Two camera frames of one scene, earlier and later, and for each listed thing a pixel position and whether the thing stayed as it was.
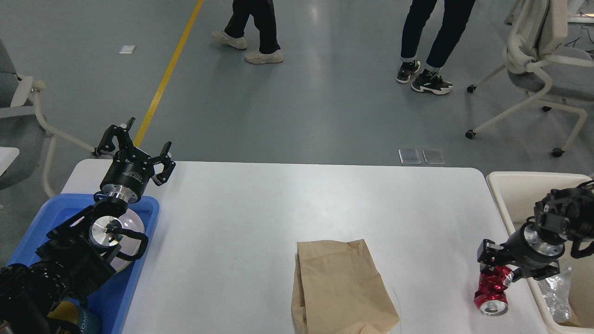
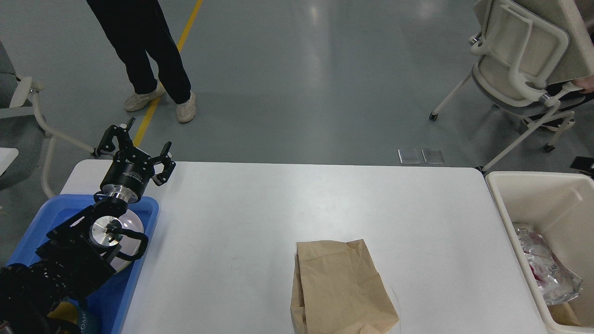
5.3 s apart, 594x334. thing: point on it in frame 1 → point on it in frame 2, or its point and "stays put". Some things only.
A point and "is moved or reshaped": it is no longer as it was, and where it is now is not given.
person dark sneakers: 429,80 → 554,123
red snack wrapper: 490,297 is moved or reshaped
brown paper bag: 338,289 stays put
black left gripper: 132,170 stays put
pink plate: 130,220 stays put
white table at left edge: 7,155 stays put
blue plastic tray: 111,301 stays put
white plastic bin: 517,194 stays put
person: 262,13 → 138,30
